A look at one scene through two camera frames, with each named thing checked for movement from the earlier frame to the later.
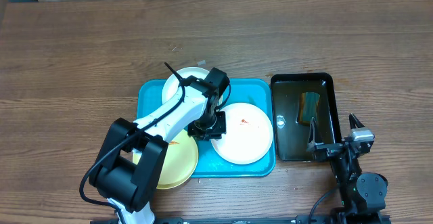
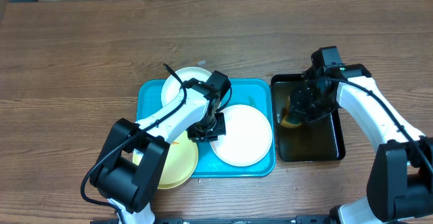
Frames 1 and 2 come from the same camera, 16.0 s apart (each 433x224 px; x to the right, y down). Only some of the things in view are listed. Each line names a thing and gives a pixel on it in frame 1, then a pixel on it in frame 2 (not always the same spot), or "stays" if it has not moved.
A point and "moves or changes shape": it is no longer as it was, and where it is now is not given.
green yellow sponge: x=308 y=107 moves or changes shape
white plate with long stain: x=173 y=88 stays
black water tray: x=298 y=97 stays
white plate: x=248 y=137 stays
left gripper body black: x=212 y=127 stays
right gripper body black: x=329 y=149 → x=311 y=106
